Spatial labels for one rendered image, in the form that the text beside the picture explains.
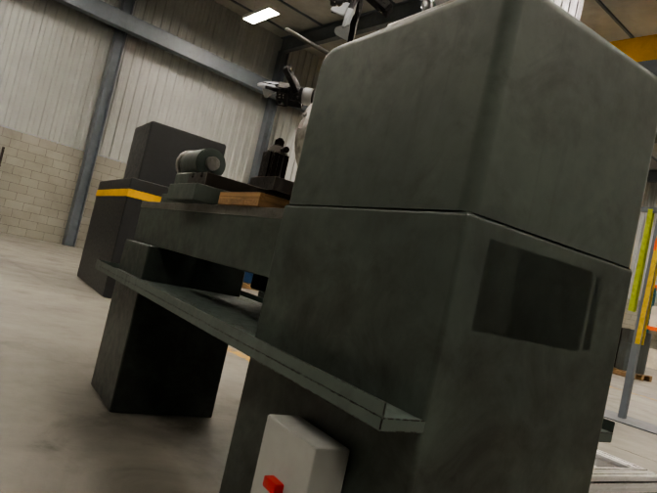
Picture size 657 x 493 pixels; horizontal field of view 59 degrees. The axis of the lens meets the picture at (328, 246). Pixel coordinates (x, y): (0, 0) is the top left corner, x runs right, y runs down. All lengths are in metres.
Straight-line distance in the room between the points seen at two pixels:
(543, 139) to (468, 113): 0.14
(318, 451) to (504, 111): 0.63
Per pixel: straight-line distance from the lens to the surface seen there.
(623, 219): 1.24
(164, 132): 6.78
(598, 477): 2.44
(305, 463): 1.03
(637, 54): 13.21
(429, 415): 0.92
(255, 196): 1.65
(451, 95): 1.03
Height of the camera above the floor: 0.72
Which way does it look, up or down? 3 degrees up
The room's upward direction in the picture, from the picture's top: 13 degrees clockwise
